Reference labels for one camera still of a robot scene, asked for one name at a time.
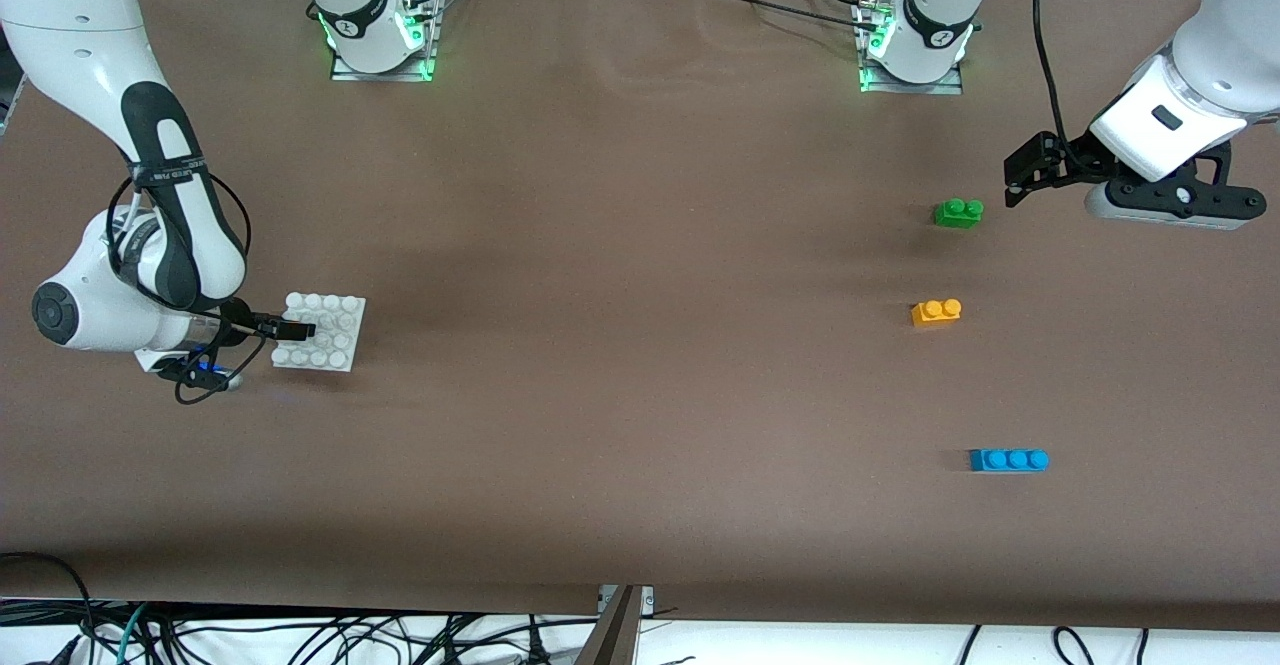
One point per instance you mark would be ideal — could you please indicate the green two-stud block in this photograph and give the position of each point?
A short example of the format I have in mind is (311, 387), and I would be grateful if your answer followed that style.
(957, 217)

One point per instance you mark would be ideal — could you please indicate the white studded base plate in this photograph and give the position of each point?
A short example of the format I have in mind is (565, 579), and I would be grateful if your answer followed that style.
(330, 350)

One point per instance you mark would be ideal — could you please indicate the yellow two-stud block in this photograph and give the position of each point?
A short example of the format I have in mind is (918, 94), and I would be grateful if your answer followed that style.
(935, 315)

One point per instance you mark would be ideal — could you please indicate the aluminium profile beam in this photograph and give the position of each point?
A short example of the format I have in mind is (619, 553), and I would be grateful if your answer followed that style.
(615, 635)

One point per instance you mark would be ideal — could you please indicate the brown paper table cover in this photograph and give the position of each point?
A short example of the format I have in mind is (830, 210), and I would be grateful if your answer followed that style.
(640, 395)

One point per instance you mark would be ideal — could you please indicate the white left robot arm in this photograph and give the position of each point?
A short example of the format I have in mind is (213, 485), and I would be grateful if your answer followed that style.
(940, 15)

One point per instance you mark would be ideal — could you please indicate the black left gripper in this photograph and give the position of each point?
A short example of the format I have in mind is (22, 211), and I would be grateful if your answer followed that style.
(1066, 166)

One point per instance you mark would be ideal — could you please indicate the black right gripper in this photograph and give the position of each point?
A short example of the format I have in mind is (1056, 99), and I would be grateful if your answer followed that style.
(238, 321)

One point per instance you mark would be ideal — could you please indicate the blue three-stud block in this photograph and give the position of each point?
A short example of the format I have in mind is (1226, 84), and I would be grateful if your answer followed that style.
(1005, 461)

